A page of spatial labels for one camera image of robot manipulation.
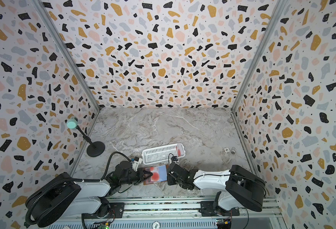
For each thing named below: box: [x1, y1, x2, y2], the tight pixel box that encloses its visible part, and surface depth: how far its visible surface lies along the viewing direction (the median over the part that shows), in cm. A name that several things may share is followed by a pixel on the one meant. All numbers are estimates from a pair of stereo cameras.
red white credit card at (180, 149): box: [175, 143, 185, 157], surface depth 96 cm
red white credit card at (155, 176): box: [149, 166, 160, 182], surface depth 87 cm
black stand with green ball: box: [66, 116, 106, 158], surface depth 96 cm
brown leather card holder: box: [143, 164, 168, 186], surface depth 87 cm
